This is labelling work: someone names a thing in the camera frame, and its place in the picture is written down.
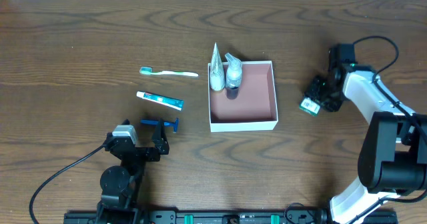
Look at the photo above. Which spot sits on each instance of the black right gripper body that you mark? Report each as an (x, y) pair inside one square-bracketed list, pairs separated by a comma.
[(320, 92)]

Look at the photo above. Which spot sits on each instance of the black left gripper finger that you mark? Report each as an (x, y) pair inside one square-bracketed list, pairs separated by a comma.
[(159, 138), (126, 122)]

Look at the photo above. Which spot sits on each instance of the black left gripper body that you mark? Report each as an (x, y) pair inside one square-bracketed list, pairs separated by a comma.
[(141, 152)]

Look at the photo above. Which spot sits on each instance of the blue disposable razor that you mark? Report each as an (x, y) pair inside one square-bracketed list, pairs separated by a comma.
[(173, 124)]

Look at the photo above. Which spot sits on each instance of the green white small packet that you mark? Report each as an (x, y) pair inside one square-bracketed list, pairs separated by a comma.
[(309, 106)]

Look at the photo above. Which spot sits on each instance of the green white toothpaste tube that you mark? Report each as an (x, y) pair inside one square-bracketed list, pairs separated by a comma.
[(162, 100)]

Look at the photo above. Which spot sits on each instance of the green white toothbrush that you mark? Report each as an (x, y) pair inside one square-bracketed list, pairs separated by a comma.
[(149, 71)]

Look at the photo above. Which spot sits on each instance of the clear pump soap bottle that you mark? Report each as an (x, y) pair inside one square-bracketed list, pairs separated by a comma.
[(233, 76)]

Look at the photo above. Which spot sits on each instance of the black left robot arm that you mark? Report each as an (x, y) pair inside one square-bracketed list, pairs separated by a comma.
[(121, 183)]

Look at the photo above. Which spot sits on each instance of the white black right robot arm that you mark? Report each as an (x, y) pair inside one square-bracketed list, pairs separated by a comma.
[(391, 163)]

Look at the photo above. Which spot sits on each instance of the white box pink interior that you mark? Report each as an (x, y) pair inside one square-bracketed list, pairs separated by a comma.
[(254, 109)]

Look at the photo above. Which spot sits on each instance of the white cone tube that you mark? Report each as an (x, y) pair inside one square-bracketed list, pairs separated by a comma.
[(216, 71)]

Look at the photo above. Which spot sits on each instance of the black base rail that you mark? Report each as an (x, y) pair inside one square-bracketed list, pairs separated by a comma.
[(171, 217)]

